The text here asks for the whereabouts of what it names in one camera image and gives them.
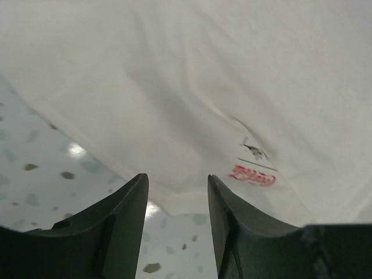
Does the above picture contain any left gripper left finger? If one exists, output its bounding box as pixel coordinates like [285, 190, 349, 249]
[1, 174, 149, 279]

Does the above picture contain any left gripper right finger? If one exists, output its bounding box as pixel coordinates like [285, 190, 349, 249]
[208, 176, 371, 279]

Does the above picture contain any white t shirt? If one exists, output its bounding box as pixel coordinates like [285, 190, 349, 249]
[1, 1, 371, 226]

